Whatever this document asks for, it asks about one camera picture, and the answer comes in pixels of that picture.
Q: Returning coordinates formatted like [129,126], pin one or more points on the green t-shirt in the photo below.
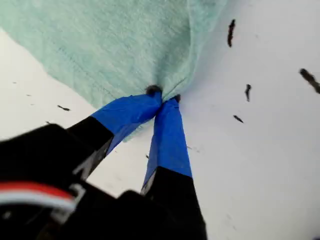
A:
[112,50]

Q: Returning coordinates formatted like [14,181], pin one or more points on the black debris speck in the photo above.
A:
[238,118]
[247,92]
[63,108]
[231,32]
[310,80]

